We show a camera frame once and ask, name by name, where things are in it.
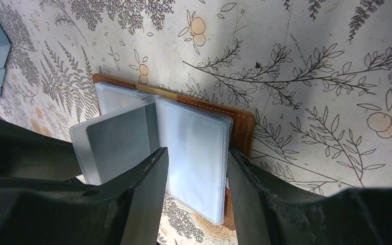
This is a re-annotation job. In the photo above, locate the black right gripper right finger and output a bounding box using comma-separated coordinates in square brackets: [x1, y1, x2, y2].
[227, 149, 392, 244]

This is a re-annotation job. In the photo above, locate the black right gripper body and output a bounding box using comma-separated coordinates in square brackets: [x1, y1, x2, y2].
[0, 119, 82, 181]

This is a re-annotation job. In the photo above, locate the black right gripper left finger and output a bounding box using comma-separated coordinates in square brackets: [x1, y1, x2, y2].
[0, 148, 168, 244]

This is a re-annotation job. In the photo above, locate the brown leather card holder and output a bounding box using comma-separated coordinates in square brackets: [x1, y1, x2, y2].
[70, 73, 256, 230]

